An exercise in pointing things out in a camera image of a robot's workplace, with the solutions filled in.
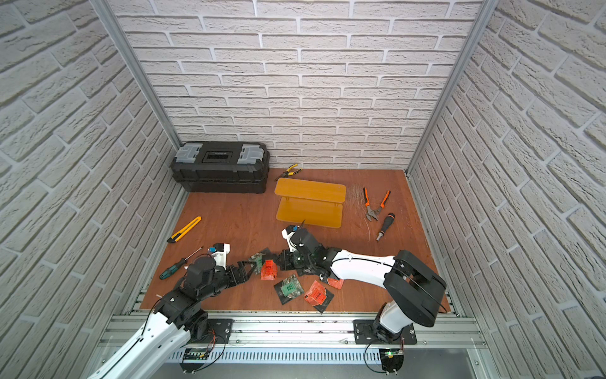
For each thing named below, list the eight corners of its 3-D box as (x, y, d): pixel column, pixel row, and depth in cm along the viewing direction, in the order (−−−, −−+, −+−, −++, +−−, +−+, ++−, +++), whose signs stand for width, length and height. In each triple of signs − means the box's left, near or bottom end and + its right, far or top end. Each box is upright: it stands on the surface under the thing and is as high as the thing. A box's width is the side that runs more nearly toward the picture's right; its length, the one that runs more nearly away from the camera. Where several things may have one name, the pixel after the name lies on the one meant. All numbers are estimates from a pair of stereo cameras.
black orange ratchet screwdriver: (375, 239, 97) (376, 237, 95) (388, 213, 106) (389, 210, 104) (382, 243, 96) (384, 240, 94) (395, 217, 105) (396, 214, 103)
